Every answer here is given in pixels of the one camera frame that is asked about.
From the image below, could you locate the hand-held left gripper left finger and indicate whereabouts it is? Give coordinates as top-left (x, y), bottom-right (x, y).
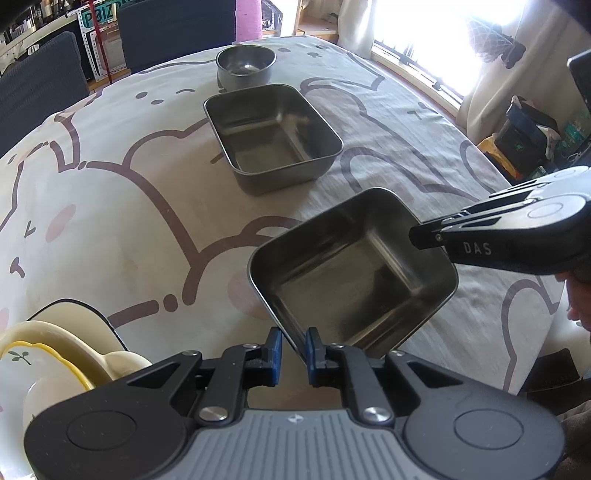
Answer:
top-left (127, 327), bottom-right (283, 425)

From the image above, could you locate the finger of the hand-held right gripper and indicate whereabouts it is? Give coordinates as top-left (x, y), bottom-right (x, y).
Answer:
top-left (487, 165), bottom-right (591, 202)
top-left (409, 198), bottom-right (539, 251)

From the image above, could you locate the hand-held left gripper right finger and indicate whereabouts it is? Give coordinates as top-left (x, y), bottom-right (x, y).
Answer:
top-left (306, 326), bottom-right (465, 424)

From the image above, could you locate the square steel container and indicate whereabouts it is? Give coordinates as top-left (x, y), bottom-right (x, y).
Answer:
top-left (248, 187), bottom-right (459, 361)

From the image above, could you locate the cream two-handled bowl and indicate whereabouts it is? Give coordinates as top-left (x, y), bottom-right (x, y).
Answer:
top-left (0, 320), bottom-right (154, 418)

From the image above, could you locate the rectangular steel tray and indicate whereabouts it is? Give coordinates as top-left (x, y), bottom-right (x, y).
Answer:
top-left (203, 84), bottom-right (345, 195)

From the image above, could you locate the white black-rimmed plate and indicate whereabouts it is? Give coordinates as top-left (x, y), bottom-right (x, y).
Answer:
top-left (28, 299), bottom-right (129, 354)

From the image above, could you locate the lemon print yellow-rimmed bowl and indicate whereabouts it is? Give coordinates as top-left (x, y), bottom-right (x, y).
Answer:
top-left (0, 340), bottom-right (92, 418)

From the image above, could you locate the round steel bowl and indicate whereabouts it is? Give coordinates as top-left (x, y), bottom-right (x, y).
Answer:
top-left (215, 45), bottom-right (277, 91)

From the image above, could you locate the person's right hand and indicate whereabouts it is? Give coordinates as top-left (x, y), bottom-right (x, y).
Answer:
top-left (556, 272), bottom-right (591, 331)

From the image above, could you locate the yellow bag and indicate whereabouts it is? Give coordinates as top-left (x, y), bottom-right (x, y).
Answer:
top-left (477, 133), bottom-right (521, 184)

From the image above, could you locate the black bag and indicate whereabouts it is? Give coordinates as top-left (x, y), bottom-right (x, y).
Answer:
top-left (505, 95), bottom-right (563, 163)

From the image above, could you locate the beige curtain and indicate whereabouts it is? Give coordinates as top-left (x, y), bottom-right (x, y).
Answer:
top-left (456, 0), bottom-right (591, 145)

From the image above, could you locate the black printed shirt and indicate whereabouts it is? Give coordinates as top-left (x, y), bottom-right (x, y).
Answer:
top-left (501, 41), bottom-right (528, 71)

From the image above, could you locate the patterned hanging garment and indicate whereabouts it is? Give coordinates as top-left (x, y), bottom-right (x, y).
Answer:
top-left (465, 17), bottom-right (507, 59)

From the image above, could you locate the black window railing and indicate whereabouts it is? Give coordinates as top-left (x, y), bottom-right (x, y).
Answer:
top-left (373, 38), bottom-right (463, 110)

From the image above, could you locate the person's dark clothing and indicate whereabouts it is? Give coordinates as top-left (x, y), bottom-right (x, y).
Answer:
top-left (556, 406), bottom-right (591, 480)

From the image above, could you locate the dark fabric chair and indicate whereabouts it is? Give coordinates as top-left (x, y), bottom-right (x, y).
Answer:
top-left (0, 31), bottom-right (89, 158)
top-left (117, 0), bottom-right (237, 73)

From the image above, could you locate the white metal rack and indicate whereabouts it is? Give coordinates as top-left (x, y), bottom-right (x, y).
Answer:
top-left (82, 25), bottom-right (131, 80)

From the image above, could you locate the teal sign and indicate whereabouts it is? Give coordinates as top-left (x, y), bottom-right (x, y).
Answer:
top-left (78, 0), bottom-right (122, 30)

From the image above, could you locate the red strap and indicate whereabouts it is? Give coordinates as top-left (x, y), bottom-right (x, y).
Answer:
top-left (89, 0), bottom-right (115, 87)

